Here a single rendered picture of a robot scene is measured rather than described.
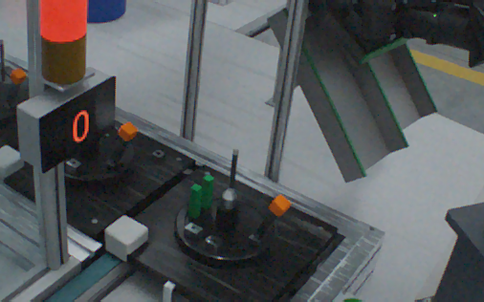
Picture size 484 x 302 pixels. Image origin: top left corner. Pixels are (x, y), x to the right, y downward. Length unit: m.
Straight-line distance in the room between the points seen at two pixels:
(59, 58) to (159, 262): 0.35
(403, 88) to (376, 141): 0.17
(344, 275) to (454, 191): 0.46
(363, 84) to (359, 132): 0.08
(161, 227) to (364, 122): 0.38
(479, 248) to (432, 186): 0.46
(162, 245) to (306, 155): 0.49
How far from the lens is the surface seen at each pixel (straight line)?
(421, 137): 1.57
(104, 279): 1.01
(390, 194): 1.37
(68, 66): 0.78
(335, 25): 1.06
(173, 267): 0.99
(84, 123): 0.83
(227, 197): 0.99
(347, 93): 1.21
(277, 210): 0.95
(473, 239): 1.00
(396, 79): 1.35
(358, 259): 1.06
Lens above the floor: 1.66
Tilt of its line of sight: 34 degrees down
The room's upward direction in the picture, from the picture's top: 8 degrees clockwise
